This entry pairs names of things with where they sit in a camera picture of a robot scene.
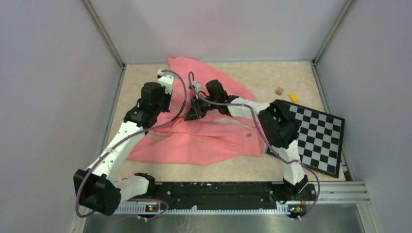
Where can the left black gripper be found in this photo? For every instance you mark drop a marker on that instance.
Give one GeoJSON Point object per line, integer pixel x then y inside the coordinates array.
{"type": "Point", "coordinates": [167, 97]}

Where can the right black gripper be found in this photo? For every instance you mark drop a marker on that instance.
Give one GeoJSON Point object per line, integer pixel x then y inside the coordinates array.
{"type": "Point", "coordinates": [197, 112]}

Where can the pink zip-up jacket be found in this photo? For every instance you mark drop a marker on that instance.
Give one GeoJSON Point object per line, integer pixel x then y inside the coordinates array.
{"type": "Point", "coordinates": [209, 140]}

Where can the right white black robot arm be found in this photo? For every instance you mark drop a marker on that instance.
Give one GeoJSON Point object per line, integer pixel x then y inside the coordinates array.
{"type": "Point", "coordinates": [273, 121]}

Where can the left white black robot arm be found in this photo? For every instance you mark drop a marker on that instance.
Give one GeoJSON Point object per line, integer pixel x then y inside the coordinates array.
{"type": "Point", "coordinates": [96, 187]}

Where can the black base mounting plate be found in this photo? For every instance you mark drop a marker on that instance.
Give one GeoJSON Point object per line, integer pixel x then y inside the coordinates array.
{"type": "Point", "coordinates": [226, 195]}

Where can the small wooden cube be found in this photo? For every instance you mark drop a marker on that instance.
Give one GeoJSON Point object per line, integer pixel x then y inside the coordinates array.
{"type": "Point", "coordinates": [279, 91]}

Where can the small yellow block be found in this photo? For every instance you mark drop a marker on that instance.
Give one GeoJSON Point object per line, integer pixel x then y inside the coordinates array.
{"type": "Point", "coordinates": [293, 98]}

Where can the black white checkerboard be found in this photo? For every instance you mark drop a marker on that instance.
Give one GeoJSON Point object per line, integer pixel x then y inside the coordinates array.
{"type": "Point", "coordinates": [320, 139]}

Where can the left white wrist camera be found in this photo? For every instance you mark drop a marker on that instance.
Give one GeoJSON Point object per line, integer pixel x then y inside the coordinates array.
{"type": "Point", "coordinates": [166, 80]}

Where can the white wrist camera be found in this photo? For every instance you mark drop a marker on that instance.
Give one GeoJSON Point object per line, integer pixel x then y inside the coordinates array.
{"type": "Point", "coordinates": [195, 87]}
{"type": "Point", "coordinates": [166, 80]}

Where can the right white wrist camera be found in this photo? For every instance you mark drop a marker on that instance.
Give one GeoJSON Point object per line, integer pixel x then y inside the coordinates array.
{"type": "Point", "coordinates": [195, 87]}

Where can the aluminium front rail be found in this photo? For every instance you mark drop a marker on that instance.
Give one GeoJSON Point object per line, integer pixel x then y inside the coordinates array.
{"type": "Point", "coordinates": [327, 193]}

